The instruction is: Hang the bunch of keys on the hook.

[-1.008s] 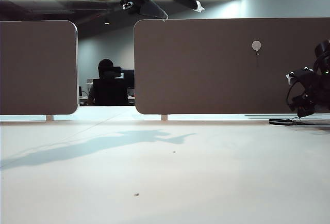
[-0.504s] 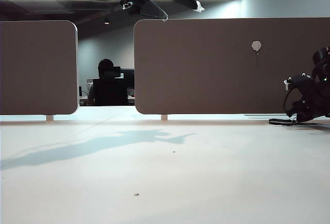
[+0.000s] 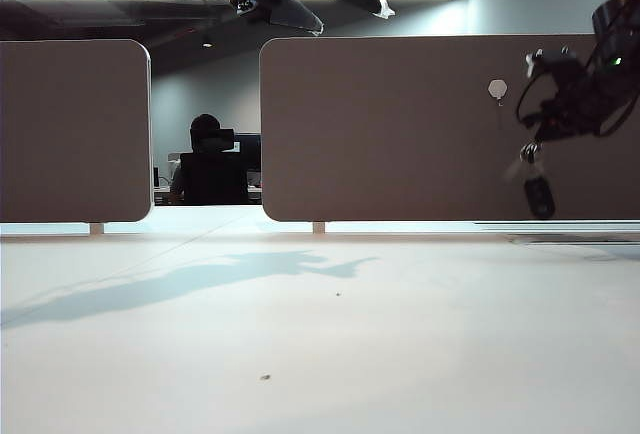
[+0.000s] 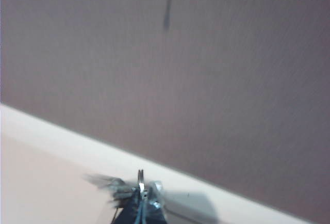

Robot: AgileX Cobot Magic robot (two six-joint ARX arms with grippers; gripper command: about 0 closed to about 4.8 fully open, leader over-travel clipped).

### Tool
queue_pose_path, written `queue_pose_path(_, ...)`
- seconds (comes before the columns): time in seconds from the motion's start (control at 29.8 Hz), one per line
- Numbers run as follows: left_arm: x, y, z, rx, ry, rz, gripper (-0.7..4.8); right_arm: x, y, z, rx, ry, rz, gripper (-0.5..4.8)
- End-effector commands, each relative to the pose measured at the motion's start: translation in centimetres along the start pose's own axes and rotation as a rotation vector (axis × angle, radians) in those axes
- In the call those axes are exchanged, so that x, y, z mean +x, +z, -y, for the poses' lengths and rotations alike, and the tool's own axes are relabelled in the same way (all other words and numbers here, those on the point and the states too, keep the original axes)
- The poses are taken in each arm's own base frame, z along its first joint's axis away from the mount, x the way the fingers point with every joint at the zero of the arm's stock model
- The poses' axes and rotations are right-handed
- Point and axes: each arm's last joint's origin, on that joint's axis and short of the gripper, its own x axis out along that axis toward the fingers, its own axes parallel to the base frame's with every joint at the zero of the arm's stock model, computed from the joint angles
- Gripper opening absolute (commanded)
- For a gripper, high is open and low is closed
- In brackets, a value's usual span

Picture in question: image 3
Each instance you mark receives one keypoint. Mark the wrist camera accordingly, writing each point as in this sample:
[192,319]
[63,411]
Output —
[243,2]
[550,60]

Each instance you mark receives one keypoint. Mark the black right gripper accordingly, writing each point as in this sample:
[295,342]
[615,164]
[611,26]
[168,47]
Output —
[575,104]

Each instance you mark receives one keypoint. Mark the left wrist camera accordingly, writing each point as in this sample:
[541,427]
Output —
[243,2]

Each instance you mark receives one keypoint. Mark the white adhesive wall hook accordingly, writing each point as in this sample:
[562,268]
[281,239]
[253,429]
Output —
[498,88]

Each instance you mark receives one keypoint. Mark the grey right desk divider panel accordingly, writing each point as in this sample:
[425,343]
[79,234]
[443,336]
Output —
[400,154]

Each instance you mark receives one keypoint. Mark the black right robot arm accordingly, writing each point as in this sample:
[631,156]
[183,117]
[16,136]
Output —
[617,19]

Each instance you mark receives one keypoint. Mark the grey desk divider panel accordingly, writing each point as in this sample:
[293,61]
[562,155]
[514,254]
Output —
[400,154]
[75,129]

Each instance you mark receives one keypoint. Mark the black computer monitor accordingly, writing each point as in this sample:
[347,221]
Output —
[251,154]

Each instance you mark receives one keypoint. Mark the white partition support foot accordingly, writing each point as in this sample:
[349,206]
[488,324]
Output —
[97,229]
[319,227]

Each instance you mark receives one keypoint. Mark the bunch of keys with black fob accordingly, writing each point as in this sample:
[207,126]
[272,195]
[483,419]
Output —
[539,196]

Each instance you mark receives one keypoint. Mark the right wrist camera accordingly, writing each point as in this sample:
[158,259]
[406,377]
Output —
[550,60]

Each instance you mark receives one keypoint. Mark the grey left desk divider panel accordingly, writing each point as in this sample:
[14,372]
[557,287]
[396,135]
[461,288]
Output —
[75,129]

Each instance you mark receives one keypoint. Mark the seated person in background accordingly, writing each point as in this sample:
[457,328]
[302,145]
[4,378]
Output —
[204,126]

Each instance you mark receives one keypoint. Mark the black office chair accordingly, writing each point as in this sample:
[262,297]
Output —
[215,179]

